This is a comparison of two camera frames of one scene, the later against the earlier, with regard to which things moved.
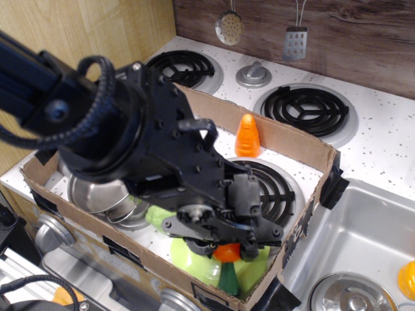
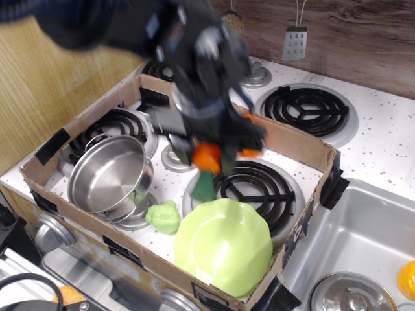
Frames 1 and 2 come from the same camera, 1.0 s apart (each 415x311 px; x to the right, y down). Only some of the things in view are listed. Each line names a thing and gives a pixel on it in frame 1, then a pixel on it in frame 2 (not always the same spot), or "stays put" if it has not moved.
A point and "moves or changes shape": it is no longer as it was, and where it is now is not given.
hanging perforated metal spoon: (229, 26) stays put
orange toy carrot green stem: (228, 254) moves or changes shape
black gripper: (216, 199) to (192, 121)
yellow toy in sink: (406, 279) stays put
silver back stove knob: (253, 76) stays put
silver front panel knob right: (172, 300) stays put
